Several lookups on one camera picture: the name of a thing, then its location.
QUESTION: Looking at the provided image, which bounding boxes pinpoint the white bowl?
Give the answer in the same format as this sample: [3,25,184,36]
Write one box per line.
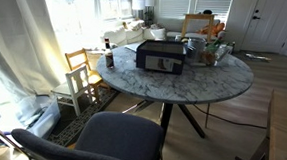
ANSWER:
[143,26,168,41]

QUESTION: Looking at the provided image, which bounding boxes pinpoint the white sheer curtain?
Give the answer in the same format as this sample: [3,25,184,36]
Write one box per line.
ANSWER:
[0,0,74,126]

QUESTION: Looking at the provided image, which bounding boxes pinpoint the navy blue cardboard box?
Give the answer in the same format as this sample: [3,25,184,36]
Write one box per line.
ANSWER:
[134,39,188,77]

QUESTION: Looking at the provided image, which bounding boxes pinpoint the small white child chair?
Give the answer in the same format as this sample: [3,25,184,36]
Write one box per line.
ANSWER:
[48,62,100,118]

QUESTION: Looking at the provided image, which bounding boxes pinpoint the round marble dining table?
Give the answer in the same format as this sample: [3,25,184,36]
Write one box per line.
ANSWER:
[91,41,256,160]

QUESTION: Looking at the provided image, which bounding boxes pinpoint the black metal tube frame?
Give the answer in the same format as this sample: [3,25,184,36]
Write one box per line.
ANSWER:
[0,112,35,159]

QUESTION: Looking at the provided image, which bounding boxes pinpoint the light wooden stool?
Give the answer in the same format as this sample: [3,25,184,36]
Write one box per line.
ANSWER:
[180,11,217,42]

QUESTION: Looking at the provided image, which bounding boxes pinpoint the orange plush cushion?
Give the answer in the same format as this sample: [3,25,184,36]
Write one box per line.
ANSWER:
[197,20,226,38]

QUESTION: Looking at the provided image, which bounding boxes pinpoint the blue-grey fabric chair back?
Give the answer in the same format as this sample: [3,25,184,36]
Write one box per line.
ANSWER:
[8,105,166,160]

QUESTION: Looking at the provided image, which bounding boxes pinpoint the dark glass bottle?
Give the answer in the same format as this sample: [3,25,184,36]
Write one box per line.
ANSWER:
[102,38,117,70]

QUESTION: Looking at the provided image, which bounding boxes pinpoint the small wooden child chair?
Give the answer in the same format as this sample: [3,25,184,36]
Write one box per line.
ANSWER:
[61,46,114,104]

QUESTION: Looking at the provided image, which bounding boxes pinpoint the black cap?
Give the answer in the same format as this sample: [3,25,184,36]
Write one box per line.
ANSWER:
[202,8,214,16]

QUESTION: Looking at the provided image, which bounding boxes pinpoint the white sofa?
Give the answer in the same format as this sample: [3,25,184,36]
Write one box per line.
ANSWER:
[100,11,228,54]

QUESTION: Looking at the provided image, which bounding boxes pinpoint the white entrance door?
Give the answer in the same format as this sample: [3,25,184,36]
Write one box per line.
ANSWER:
[239,0,287,55]

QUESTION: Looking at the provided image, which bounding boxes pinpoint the grey glass jar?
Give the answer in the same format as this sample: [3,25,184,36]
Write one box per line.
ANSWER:
[185,37,208,65]

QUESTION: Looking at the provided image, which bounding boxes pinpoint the white window blinds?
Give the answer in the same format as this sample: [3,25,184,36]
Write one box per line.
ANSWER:
[158,0,233,23]

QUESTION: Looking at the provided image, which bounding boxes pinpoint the white shade table lamp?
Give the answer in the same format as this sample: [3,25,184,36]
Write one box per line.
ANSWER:
[130,0,146,21]
[143,0,156,25]

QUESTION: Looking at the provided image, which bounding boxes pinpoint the dark patterned rug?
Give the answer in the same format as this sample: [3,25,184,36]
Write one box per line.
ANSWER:
[47,83,121,152]

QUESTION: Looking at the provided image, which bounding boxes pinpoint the black floor cable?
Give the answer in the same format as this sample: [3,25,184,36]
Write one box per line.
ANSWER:
[191,103,270,131]

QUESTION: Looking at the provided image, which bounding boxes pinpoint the clear plastic storage bin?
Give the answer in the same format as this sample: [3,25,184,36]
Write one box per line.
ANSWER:
[13,93,63,141]

